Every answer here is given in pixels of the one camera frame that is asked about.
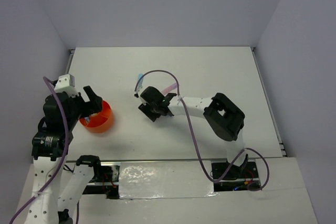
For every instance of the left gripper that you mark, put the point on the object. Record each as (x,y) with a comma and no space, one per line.
(94,105)

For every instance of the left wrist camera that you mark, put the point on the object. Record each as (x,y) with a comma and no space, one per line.
(66,83)

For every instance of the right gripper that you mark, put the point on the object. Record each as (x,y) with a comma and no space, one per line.
(145,107)

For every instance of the blue capped highlighter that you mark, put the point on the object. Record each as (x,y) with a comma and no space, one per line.
(140,80)

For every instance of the metal rail base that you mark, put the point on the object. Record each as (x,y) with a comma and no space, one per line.
(107,184)

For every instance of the foil covered panel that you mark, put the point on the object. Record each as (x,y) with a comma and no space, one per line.
(163,180)

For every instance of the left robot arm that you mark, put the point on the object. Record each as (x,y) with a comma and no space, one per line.
(50,203)

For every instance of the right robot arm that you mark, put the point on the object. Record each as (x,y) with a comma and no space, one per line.
(223,116)

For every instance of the orange round organizer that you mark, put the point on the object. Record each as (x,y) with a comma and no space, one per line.
(100,122)

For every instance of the pink purple highlighter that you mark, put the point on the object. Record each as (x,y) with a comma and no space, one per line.
(169,89)

